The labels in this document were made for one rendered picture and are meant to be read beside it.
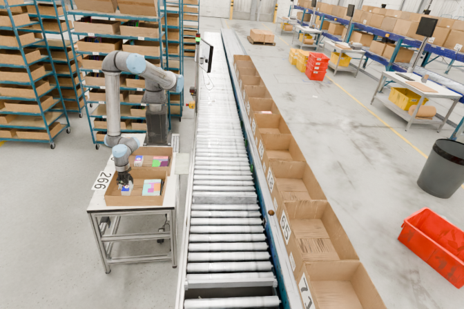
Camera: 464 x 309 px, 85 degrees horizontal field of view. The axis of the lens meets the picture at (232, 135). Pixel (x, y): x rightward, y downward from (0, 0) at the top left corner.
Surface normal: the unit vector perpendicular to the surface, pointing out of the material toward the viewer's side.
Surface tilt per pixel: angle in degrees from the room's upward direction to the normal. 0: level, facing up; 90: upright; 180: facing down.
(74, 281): 0
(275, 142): 89
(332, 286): 1
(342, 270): 89
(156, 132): 90
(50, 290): 0
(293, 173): 89
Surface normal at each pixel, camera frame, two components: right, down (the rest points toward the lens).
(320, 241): 0.09, -0.85
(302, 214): 0.08, 0.51
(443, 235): -0.86, 0.12
